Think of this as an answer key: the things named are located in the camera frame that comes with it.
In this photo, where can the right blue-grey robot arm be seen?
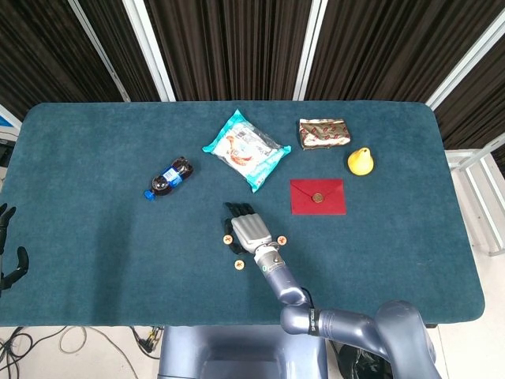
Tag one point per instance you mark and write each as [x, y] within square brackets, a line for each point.
[284, 284]

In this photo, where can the black equipment case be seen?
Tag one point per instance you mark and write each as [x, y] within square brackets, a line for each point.
[4, 152]

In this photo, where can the blue-grey robot torso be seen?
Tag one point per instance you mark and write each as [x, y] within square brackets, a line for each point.
[221, 347]

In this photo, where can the cola bottle with blue cap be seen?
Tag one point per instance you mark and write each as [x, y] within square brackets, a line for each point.
[171, 177]

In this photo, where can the red envelope with gold seal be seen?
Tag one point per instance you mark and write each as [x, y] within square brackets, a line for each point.
[331, 197]

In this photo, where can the teal table cloth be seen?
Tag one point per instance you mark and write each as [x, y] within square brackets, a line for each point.
[98, 256]

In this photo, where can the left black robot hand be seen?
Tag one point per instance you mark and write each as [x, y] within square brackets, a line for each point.
[23, 262]

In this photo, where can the dark brown pleated curtain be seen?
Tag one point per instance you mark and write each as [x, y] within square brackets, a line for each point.
[39, 51]
[386, 47]
[481, 102]
[229, 47]
[116, 31]

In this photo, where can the white partition post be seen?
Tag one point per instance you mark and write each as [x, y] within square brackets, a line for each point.
[310, 51]
[150, 51]
[465, 70]
[100, 51]

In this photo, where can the white metal rack frame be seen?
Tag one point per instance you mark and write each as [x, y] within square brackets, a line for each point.
[459, 158]

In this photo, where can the yellow pear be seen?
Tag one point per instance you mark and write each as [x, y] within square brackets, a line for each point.
[359, 163]

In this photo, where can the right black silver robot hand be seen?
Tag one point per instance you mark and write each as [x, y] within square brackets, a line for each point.
[250, 231]

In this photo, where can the black power plug cluster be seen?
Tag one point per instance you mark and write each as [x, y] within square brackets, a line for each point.
[149, 343]

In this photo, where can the white blue box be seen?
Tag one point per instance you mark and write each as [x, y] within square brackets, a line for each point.
[6, 122]

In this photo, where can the teal white snack bag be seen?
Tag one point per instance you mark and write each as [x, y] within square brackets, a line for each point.
[244, 150]

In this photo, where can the gold red patterned wrapper pack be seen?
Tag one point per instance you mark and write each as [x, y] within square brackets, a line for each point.
[323, 134]

